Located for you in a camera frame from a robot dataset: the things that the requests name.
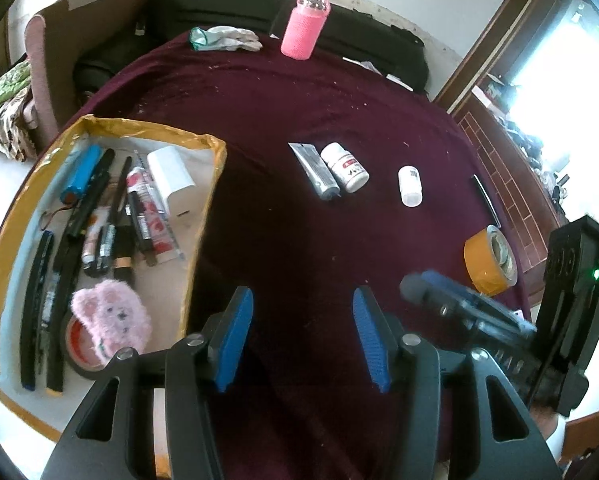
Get pink fluffy bunny pouch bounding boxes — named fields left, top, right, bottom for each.
left=70, top=280, right=153, bottom=361

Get pink silver cream tube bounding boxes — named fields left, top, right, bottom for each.
left=82, top=207, right=105, bottom=267

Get white tray yellow taped rim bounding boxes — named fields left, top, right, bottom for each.
left=0, top=115, right=228, bottom=441

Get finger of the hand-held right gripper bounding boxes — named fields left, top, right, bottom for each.
left=399, top=274, right=530, bottom=391
left=422, top=269, right=536, bottom=333

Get small white plastic bottle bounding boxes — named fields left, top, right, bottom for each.
left=398, top=165, right=424, bottom=207

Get brown packing tape roll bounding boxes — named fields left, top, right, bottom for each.
left=463, top=225, right=519, bottom=297

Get maroon armchair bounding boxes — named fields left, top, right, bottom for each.
left=24, top=0, right=155, bottom=146

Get green patterned cushion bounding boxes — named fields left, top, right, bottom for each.
left=0, top=60, right=33, bottom=113

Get wooden door frame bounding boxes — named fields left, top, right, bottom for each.
left=432, top=0, right=580, bottom=116

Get blue battery pack red wires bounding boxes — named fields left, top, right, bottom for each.
left=42, top=145, right=103, bottom=231

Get long black bar orange tip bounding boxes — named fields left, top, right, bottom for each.
left=46, top=240, right=80, bottom=393

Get pink sleeved water bottle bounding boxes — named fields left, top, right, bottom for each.
left=280, top=0, right=330, bottom=60

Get black padded bag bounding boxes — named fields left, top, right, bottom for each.
left=72, top=0, right=429, bottom=106

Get maroon tablecloth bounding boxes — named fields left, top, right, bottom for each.
left=62, top=30, right=565, bottom=480

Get white pill bottle red label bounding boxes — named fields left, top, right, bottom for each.
left=320, top=142, right=370, bottom=194

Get floral brown cloth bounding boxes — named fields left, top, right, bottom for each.
left=0, top=95, right=38, bottom=161

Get white paper scraps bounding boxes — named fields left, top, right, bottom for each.
left=343, top=56, right=414, bottom=92

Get plain black marker pen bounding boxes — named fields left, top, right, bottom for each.
left=66, top=148, right=115, bottom=240

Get white charger adapter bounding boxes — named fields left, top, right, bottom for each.
left=147, top=147, right=196, bottom=217

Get long black bar blue tip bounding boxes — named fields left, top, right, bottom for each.
left=20, top=230, right=55, bottom=392

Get rose print hand cream tube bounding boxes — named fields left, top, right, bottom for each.
left=127, top=152, right=185, bottom=263

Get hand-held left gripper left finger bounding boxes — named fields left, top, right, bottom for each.
left=40, top=285, right=254, bottom=480

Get grey metal tube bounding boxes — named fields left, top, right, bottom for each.
left=288, top=142, right=341, bottom=202

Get black lipstick gold band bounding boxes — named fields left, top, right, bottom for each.
left=114, top=225, right=134, bottom=286

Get black tape roll red core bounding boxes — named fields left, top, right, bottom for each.
left=60, top=312, right=113, bottom=381

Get thin dark pen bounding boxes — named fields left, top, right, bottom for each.
left=473, top=174, right=501, bottom=229

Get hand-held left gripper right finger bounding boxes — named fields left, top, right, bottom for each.
left=352, top=285, right=563, bottom=480

